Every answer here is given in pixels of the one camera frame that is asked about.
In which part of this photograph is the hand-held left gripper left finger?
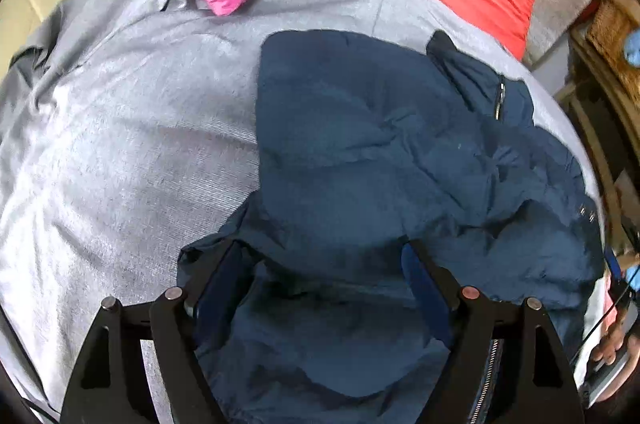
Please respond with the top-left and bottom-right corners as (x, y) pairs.
(60, 239), (257, 424)

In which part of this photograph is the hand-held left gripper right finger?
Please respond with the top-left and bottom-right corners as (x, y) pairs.
(400, 240), (586, 424)

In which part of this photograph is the dark blue jacket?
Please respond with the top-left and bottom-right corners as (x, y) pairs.
(176, 28), (608, 424)

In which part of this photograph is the person's right hand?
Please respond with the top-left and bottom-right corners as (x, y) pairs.
(591, 316), (633, 367)

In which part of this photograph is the grey bed sheet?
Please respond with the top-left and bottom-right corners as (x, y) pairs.
(0, 0), (606, 420)

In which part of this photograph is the dark wooden nightstand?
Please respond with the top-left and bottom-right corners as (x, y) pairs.
(555, 24), (640, 255)

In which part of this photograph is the wicker basket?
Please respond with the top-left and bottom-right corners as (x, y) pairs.
(585, 0), (640, 104)

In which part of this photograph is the beige mattress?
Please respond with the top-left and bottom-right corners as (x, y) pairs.
(0, 0), (58, 69)

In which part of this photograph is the black cable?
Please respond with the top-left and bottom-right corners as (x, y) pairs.
(572, 286), (632, 357)

